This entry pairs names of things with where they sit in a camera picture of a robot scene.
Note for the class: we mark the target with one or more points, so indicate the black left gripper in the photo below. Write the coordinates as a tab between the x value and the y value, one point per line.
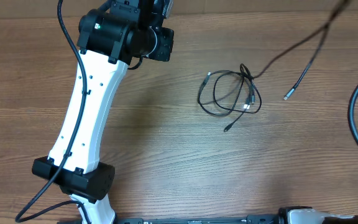
167	37

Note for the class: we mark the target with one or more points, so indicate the cardboard back panel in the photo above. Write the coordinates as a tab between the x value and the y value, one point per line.
13	9

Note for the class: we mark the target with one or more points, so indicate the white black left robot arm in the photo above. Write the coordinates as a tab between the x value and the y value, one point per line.
110	37

